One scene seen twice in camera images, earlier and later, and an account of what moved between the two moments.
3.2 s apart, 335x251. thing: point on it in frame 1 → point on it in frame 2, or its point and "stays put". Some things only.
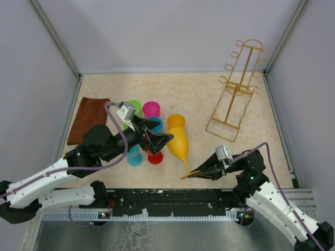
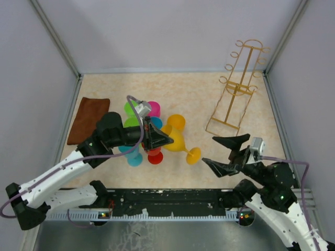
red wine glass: [155, 159] stays put
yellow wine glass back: [178, 145] → [194, 154]
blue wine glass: [134, 155] stays put
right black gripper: [212, 161] → [236, 157]
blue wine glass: [158, 128] stays put
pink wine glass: [151, 109] stays put
